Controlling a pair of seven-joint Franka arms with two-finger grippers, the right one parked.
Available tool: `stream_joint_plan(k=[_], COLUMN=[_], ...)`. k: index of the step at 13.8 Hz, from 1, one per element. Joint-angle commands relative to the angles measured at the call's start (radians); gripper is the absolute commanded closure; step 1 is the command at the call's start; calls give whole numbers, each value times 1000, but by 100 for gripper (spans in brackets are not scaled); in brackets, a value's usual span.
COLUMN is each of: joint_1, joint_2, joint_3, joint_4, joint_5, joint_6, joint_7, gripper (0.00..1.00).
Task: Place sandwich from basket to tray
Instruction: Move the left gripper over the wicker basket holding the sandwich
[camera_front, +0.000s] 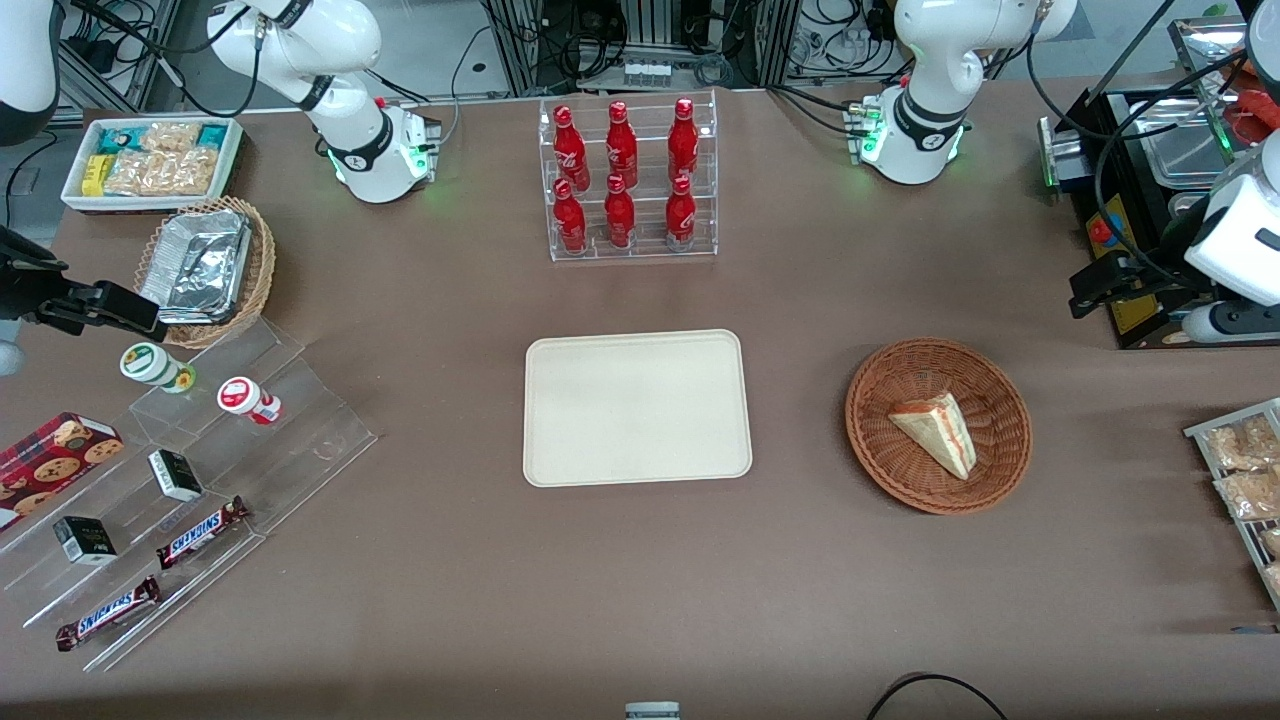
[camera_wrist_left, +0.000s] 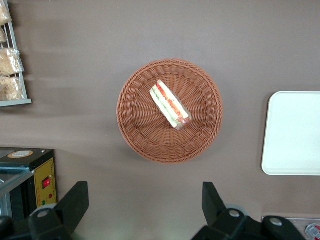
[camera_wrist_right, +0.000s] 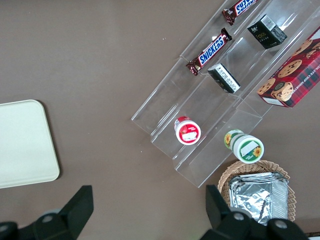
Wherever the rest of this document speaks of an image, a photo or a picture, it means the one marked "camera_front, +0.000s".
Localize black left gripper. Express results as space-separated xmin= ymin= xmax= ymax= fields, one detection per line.
xmin=1069 ymin=249 xmax=1217 ymax=320

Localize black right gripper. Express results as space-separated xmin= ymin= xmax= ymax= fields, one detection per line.
xmin=0 ymin=228 xmax=167 ymax=342

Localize triangle sandwich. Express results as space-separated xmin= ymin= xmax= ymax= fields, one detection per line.
xmin=888 ymin=392 xmax=978 ymax=482

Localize light wicker basket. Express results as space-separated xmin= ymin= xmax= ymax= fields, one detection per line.
xmin=134 ymin=196 xmax=277 ymax=350

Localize brown round wicker basket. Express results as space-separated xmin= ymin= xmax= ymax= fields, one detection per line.
xmin=845 ymin=338 xmax=1033 ymax=517

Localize cream plastic tray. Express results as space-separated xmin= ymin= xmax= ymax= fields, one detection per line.
xmin=523 ymin=329 xmax=754 ymax=489

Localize black food warmer machine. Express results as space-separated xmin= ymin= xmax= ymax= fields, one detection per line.
xmin=1038 ymin=14 xmax=1280 ymax=351

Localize green cap yogurt bottle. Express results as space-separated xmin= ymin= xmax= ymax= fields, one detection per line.
xmin=119 ymin=342 xmax=198 ymax=395

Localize aluminium foil containers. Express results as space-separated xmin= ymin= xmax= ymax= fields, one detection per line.
xmin=139 ymin=209 xmax=252 ymax=324

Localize steel warmer pan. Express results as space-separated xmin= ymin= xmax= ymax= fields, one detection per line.
xmin=1167 ymin=190 xmax=1219 ymax=233
xmin=1130 ymin=96 xmax=1243 ymax=189

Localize red cap yogurt bottle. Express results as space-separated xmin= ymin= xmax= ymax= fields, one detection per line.
xmin=216 ymin=376 xmax=284 ymax=427

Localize large clear cracker bag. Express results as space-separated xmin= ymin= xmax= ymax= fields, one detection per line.
xmin=104 ymin=148 xmax=218 ymax=197

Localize small black box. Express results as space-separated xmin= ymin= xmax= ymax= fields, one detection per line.
xmin=147 ymin=448 xmax=205 ymax=503
xmin=52 ymin=515 xmax=119 ymax=567

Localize red cookie box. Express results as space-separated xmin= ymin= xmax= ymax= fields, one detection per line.
xmin=0 ymin=411 xmax=127 ymax=532

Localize white rectangular snack bin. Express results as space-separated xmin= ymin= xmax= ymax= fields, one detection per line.
xmin=60 ymin=116 xmax=245 ymax=217

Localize small clear cracker bag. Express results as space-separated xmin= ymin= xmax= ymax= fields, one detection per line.
xmin=139 ymin=121 xmax=202 ymax=154

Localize clear acrylic step display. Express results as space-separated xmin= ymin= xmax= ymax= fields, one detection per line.
xmin=0 ymin=317 xmax=380 ymax=674

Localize snickers chocolate bar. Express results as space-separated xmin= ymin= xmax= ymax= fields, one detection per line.
xmin=154 ymin=496 xmax=252 ymax=572
xmin=54 ymin=575 xmax=162 ymax=653

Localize red cola bottle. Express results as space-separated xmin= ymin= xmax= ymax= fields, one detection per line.
xmin=552 ymin=105 xmax=590 ymax=192
xmin=667 ymin=98 xmax=700 ymax=184
xmin=664 ymin=175 xmax=698 ymax=252
xmin=551 ymin=178 xmax=589 ymax=255
xmin=603 ymin=174 xmax=637 ymax=250
xmin=605 ymin=101 xmax=640 ymax=190

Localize clear acrylic bottle rack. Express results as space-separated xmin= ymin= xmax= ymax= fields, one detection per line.
xmin=538 ymin=89 xmax=720 ymax=264

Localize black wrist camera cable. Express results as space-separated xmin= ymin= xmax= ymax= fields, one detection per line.
xmin=1027 ymin=30 xmax=1253 ymax=293

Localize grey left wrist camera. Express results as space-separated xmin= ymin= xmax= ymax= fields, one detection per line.
xmin=1180 ymin=299 xmax=1280 ymax=347

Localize black floor cable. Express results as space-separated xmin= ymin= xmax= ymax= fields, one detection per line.
xmin=864 ymin=672 xmax=1012 ymax=720

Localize aluminium frame rack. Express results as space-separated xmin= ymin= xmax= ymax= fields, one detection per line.
xmin=480 ymin=0 xmax=803 ymax=96

